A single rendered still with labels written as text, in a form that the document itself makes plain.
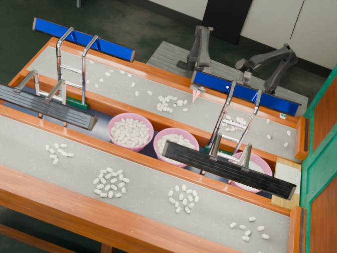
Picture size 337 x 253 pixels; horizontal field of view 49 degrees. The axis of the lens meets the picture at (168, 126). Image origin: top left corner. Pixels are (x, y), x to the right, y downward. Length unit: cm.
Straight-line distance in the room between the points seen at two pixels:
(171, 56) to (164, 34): 142
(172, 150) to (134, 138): 51
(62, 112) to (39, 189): 40
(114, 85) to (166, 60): 55
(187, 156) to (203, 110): 76
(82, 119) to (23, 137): 50
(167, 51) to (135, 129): 91
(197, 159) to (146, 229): 42
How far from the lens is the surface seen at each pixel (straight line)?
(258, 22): 430
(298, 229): 199
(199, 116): 239
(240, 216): 204
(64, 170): 203
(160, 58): 285
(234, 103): 252
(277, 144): 243
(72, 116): 180
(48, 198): 192
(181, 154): 171
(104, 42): 220
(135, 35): 420
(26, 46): 397
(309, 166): 224
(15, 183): 198
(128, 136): 218
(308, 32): 429
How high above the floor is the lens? 242
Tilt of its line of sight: 48 degrees down
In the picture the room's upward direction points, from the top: 15 degrees clockwise
